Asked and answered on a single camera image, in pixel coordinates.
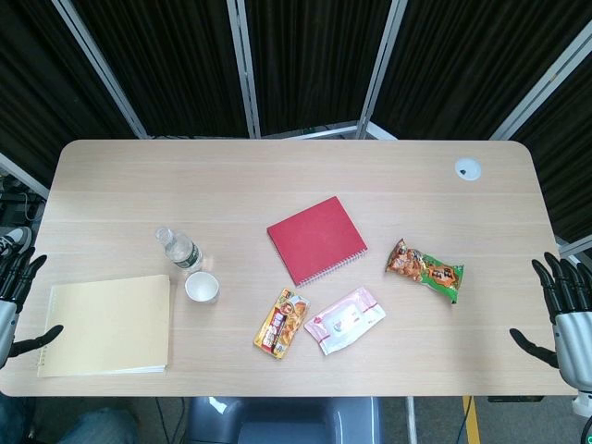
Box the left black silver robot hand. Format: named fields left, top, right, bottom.
left=0, top=247, right=65, bottom=371

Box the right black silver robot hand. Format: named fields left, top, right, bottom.
left=509, top=252, right=592, bottom=394

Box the clear plastic water bottle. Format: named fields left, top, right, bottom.
left=154, top=226, right=204, bottom=274

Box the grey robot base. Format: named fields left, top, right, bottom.
left=184, top=396, right=385, bottom=444

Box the white paper cup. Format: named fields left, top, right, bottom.
left=184, top=271, right=219, bottom=304

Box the black white sneaker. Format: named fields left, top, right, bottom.
left=0, top=225, right=33, bottom=261

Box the beige spiral notebook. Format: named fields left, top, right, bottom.
left=35, top=274, right=172, bottom=379

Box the yellow floor tape strip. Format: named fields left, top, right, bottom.
left=462, top=396, right=480, bottom=444

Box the orange green snack bag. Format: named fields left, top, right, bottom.
left=383, top=238, right=465, bottom=305

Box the black pleated curtain panel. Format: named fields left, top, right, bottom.
left=0, top=0, right=140, bottom=186
left=372, top=0, right=592, bottom=140
left=244, top=0, right=394, bottom=139
left=512, top=59, right=592, bottom=244
left=73, top=0, right=251, bottom=139

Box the white table leg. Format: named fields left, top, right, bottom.
left=404, top=396, right=420, bottom=444

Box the pink white wet wipes pack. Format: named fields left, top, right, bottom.
left=303, top=286, right=388, bottom=356

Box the yellow curry box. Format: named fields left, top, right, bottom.
left=252, top=288, right=312, bottom=361

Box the red spiral notebook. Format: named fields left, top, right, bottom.
left=265, top=195, right=370, bottom=289

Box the grey metal screen frame post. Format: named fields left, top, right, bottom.
left=226, top=0, right=263, bottom=139
left=489, top=27, right=592, bottom=141
left=0, top=152, right=51, bottom=200
left=50, top=0, right=150, bottom=139
left=354, top=0, right=409, bottom=140

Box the white desk cable grommet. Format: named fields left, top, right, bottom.
left=453, top=157, right=482, bottom=181

